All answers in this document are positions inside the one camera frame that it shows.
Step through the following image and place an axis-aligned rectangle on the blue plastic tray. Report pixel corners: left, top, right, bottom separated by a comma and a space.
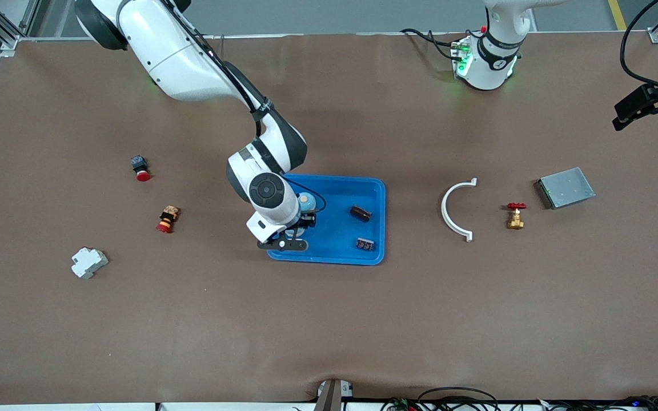
266, 174, 387, 266

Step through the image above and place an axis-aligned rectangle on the brown table mat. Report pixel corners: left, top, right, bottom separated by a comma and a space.
0, 31, 658, 406

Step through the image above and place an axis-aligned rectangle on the grey metal module box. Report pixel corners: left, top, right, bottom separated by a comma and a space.
534, 167, 597, 211

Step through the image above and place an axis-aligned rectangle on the red yellow emergency stop button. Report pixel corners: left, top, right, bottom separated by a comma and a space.
156, 205, 180, 235

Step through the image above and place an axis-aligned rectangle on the red push button black body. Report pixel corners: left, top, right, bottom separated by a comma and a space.
130, 155, 152, 182

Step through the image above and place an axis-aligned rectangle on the white circuit breaker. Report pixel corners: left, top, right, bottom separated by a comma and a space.
71, 247, 110, 280

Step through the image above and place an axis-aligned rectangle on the white half-ring pipe clamp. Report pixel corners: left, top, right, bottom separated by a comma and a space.
440, 178, 478, 243

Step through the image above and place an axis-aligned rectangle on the grey bracket at table edge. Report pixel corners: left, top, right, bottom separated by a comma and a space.
313, 378, 355, 411

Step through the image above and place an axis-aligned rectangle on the brass valve red handle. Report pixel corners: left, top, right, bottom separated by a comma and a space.
505, 202, 527, 230

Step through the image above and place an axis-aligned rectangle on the black base power cable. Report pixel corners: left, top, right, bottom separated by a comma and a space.
400, 27, 462, 61

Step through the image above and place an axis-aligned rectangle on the black cable loop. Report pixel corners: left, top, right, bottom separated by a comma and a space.
418, 386, 502, 411

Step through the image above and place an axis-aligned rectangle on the black cable bundle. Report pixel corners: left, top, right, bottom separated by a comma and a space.
535, 395, 658, 411

